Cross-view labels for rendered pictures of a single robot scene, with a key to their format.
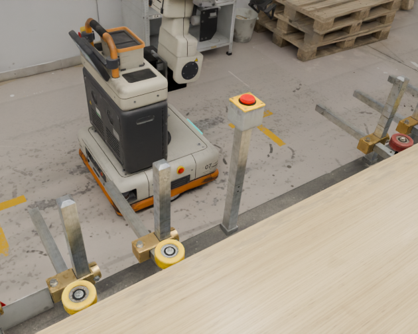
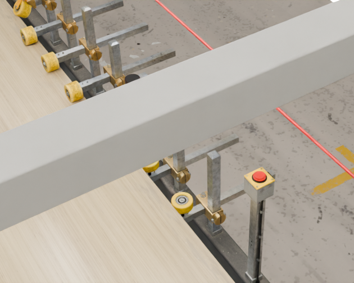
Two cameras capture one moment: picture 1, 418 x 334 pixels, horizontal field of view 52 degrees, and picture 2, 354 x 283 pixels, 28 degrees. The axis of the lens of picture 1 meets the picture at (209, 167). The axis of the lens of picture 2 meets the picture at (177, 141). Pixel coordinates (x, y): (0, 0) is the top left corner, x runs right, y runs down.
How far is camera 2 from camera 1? 2.12 m
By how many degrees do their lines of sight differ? 68
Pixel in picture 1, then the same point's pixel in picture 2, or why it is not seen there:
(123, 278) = not seen: hidden behind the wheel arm
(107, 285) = not seen: hidden behind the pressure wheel
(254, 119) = (250, 191)
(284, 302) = (136, 265)
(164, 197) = (209, 177)
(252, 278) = (157, 247)
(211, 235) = (244, 264)
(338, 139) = not seen: outside the picture
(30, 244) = (328, 208)
